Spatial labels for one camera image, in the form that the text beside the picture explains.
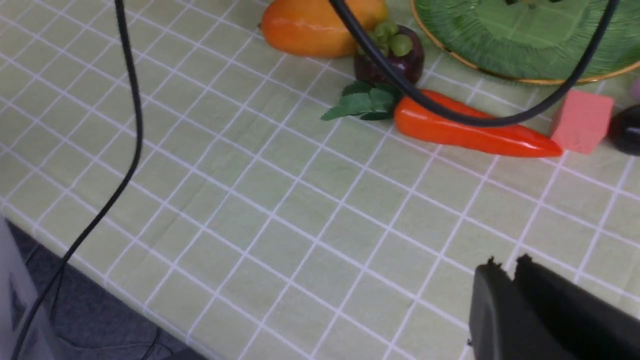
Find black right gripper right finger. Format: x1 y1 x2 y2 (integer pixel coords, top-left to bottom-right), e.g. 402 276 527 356
514 254 640 360

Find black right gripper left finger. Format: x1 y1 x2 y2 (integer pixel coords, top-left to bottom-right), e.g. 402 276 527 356
468 257 576 360

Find dark purple toy eggplant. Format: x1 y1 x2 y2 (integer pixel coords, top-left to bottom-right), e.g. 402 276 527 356
607 104 640 157

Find orange toy carrot green leaves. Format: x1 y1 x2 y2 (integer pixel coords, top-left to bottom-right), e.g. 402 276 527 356
321 80 563 158

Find purple toy mangosteen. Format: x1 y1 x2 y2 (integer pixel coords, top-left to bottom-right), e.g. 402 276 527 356
353 20 425 85

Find orange toy mango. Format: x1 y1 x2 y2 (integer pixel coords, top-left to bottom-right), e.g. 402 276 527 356
259 0 357 59

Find pink foam cube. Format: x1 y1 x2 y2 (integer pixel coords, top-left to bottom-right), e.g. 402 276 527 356
550 89 615 155

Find lilac foam cube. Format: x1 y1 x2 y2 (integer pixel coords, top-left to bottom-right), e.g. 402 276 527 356
629 78 640 103

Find green checked tablecloth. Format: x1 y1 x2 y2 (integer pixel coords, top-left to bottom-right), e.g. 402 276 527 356
1 0 639 360

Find green leaf-shaped glass plate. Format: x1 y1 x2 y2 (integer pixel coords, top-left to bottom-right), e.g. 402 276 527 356
410 0 608 85

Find black cable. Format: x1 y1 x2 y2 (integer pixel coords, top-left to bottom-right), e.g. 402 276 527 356
9 0 621 360

